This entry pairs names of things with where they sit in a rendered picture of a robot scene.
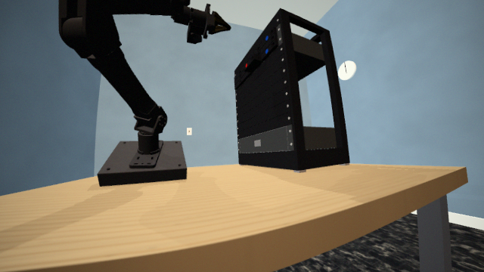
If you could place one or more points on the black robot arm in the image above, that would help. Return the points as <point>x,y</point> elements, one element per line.
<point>96,34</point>

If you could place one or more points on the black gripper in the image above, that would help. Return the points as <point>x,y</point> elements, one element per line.
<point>208,21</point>

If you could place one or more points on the black server rack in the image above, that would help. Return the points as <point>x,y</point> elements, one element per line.
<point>268,106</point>

